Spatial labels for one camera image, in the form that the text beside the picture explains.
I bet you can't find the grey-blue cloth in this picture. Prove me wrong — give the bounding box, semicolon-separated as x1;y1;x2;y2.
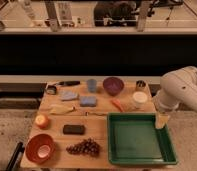
60;91;79;101

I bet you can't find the blue sponge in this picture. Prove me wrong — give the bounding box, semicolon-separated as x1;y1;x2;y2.
80;96;97;107

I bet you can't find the small white cup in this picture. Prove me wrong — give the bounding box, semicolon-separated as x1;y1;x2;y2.
37;145;51;158

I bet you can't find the black handled tool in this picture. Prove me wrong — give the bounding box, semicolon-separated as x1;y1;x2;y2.
57;81;80;87

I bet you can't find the dark metal cup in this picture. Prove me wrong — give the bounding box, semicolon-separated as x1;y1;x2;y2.
136;80;146;91

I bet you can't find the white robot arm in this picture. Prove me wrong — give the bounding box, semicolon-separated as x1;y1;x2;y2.
152;66;197;129

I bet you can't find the blue plastic cup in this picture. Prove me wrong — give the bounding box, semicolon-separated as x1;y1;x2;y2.
86;79;97;93

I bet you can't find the black object at table edge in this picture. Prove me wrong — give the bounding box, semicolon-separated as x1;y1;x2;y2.
5;142;25;171

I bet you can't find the black chair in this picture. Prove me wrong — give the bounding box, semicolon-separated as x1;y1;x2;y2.
93;1;140;26

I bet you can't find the metal fork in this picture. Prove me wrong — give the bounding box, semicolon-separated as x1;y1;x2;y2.
85;112;107;116

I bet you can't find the green plastic tray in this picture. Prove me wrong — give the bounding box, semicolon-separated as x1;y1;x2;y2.
107;113;178;166

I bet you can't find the black rectangular block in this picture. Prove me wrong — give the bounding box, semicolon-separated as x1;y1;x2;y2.
63;125;85;135

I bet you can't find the orange apple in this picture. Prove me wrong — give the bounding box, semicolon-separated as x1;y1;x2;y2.
35;115;50;129

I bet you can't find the white round container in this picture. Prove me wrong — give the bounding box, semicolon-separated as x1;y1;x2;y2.
132;91;148;108

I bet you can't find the orange bowl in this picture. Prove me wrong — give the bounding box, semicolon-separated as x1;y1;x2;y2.
25;134;55;164

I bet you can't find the yellow banana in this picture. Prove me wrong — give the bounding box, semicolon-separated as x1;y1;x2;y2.
50;105;76;115

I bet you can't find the bunch of dark grapes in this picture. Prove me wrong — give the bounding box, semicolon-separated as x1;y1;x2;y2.
66;138;100;157

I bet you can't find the orange carrot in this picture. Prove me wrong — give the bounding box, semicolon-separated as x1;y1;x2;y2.
111;99;124;112

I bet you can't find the purple bowl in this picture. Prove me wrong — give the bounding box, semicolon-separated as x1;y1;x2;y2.
103;77;124;96

